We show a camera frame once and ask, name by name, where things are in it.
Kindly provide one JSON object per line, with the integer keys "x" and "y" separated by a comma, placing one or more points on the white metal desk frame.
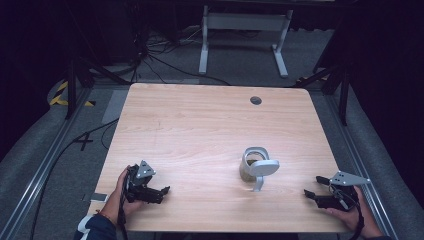
{"x": 243, "y": 21}

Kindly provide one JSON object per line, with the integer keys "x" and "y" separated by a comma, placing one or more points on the black tripod stand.
{"x": 343, "y": 96}
{"x": 71, "y": 90}

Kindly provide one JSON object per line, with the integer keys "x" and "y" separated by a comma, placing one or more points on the grey round table grommet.
{"x": 255, "y": 100}

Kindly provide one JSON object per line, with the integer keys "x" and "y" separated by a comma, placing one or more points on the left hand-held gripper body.
{"x": 144, "y": 190}

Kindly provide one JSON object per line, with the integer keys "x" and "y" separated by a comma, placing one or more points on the grey tape patch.
{"x": 96, "y": 197}

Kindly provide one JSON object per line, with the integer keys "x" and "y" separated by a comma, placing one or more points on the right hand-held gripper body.
{"x": 340, "y": 196}

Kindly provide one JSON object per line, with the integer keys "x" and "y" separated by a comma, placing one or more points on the person's right hand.
{"x": 358, "y": 216}

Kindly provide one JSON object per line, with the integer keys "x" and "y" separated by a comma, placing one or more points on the yellow black striped tape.
{"x": 60, "y": 96}

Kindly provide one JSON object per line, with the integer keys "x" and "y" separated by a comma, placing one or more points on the aluminium floor rail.
{"x": 43, "y": 170}
{"x": 363, "y": 163}

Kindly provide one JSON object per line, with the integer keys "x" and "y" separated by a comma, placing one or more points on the person's left hand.
{"x": 115, "y": 203}

